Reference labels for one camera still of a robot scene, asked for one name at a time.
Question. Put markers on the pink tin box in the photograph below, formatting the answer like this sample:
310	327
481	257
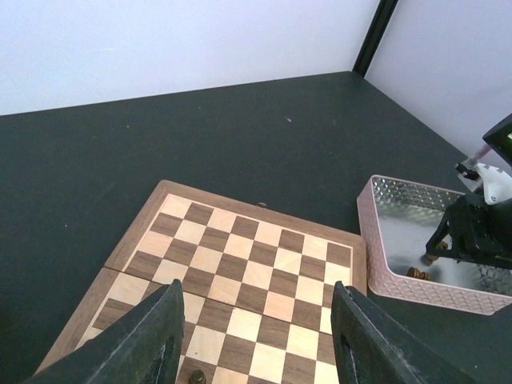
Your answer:
397	218

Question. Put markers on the dark chess piece thirteenth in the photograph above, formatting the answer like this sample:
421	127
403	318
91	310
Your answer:
197	377

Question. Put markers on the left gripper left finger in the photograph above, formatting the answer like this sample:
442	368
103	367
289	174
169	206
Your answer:
143	346

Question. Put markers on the wooden chess board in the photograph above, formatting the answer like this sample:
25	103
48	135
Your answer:
257	286

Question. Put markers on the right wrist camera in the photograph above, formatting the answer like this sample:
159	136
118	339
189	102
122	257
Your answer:
493	183

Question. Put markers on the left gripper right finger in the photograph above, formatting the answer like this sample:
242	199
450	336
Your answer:
371	347

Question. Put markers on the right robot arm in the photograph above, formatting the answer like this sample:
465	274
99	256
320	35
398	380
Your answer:
498	140

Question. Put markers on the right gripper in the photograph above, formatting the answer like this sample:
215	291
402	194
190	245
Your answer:
483	231

